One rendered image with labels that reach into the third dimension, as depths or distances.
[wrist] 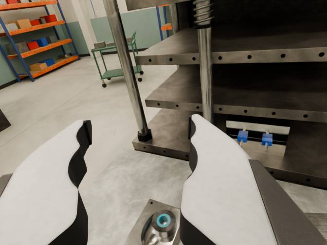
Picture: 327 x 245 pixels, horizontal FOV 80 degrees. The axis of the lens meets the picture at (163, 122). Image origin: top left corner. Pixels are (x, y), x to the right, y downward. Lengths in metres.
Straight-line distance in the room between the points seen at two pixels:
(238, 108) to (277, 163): 0.32
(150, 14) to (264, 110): 6.66
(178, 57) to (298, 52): 0.46
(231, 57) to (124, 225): 0.80
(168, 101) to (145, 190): 0.48
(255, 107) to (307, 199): 0.41
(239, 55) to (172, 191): 0.64
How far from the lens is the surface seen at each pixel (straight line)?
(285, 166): 1.07
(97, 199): 1.00
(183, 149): 1.12
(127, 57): 1.04
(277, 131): 1.03
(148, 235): 0.77
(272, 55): 0.89
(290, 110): 0.98
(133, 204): 0.92
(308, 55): 0.90
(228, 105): 0.99
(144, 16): 7.48
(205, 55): 0.87
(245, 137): 1.03
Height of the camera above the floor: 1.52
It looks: 32 degrees down
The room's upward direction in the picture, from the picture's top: 11 degrees counter-clockwise
